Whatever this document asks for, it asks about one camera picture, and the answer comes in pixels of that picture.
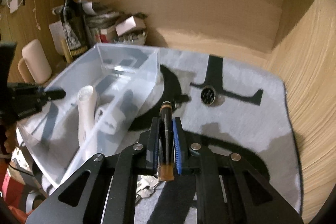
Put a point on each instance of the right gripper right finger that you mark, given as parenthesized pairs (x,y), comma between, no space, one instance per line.
(229,189)

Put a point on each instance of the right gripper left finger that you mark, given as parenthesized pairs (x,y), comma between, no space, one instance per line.
(103,189)

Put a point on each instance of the silver metal cylinder keychain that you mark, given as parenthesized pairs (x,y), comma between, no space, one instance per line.
(145,187)

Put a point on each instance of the black amber lighter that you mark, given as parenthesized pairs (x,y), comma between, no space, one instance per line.
(166,143)

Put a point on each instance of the white handheld massager device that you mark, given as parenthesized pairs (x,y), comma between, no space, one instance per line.
(86,102)

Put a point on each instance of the white travel plug adapter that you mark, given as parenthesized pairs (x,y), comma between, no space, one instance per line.
(109,121)

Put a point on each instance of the clear plastic storage bin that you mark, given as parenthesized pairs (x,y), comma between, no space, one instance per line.
(105,90)

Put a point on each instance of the beige pink mug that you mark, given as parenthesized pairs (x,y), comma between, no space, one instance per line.
(34,66)

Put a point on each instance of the yellow lip balm stick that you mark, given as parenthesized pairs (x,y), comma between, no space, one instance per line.
(66,51)

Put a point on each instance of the handwritten white note sheet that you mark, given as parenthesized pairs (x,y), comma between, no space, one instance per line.
(57,33)

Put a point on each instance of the grey black patterned mat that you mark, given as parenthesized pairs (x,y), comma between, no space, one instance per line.
(249,113)

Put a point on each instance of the dark wine bottle elephant label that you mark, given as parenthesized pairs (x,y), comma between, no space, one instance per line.
(72,17)

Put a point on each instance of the stack of books and papers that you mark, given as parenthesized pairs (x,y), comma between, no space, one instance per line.
(101,21)

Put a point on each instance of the bowl of beads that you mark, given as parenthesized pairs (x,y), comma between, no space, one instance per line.
(137,38)

